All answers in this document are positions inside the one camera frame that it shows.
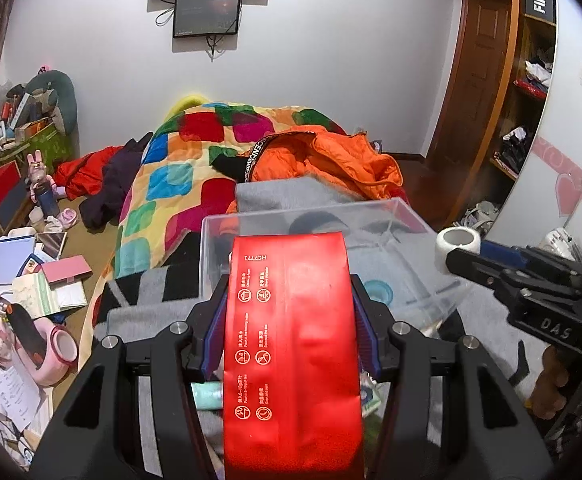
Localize white tape roll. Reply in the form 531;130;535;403
434;226;481;274

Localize clear plastic storage box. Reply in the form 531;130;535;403
199;198;470;336

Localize teal tape roll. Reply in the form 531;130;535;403
364;280;394;306

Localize mint green tube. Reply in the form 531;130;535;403
191;382;224;411

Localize red foil pouch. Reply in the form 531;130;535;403
223;236;364;479

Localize pink headphones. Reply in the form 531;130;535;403
6;304;78;388

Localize grey black blanket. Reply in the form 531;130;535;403
90;173;553;480

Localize wooden door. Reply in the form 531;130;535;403
428;0;510;228

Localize orange puffer jacket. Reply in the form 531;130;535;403
211;126;408;200

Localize pink flat box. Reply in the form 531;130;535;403
41;255;92;284

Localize wooden shelf unit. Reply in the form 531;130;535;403
447;0;556;226

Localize blue book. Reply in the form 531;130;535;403
0;235;36;285

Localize pink bunny figure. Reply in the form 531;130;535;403
27;150;65;218

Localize colourful checkered quilt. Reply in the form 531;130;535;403
77;102;348;281

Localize red garment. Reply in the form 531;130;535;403
53;146;120;200

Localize dark purple garment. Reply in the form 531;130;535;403
79;132;153;231

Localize green cardboard box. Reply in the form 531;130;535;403
0;124;74;174

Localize grey neck pillow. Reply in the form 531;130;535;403
24;70;77;136

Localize small wall monitor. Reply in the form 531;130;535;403
173;0;242;39

